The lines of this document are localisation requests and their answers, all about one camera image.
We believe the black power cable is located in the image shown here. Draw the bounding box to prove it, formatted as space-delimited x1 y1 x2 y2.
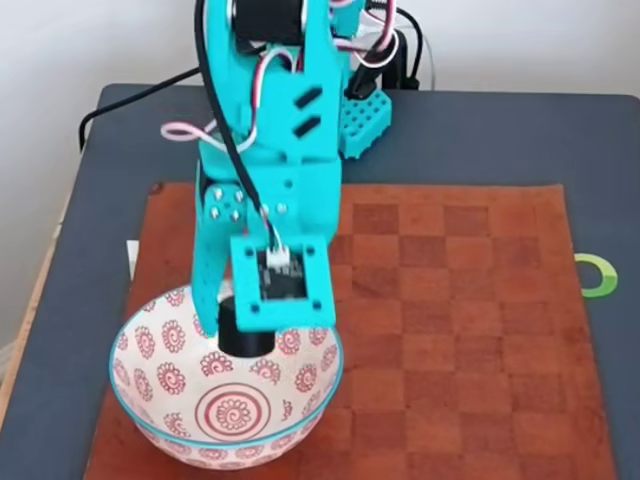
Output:
78 66 202 152

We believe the black cylinder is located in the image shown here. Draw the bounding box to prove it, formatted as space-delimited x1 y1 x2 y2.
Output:
218 295 280 357

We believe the brown leather chessboard mat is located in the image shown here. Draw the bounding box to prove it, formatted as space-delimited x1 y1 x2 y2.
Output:
82 182 621 480

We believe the black camera cable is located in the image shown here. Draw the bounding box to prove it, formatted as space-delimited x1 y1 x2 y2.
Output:
194 0 289 266

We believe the green ring sticker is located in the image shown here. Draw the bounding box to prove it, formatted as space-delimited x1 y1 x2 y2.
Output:
573 253 619 300

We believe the white bowl with red flowers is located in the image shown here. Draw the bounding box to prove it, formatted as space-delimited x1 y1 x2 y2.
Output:
108 284 345 471

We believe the black table clamp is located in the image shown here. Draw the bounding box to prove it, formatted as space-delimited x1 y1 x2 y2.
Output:
384 9 424 92

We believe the turquoise framed camera module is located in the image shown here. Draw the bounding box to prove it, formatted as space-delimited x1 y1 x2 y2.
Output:
229 236 336 334

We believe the pink white servo wire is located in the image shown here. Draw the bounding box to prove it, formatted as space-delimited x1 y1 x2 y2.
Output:
160 49 301 154
329 0 401 69

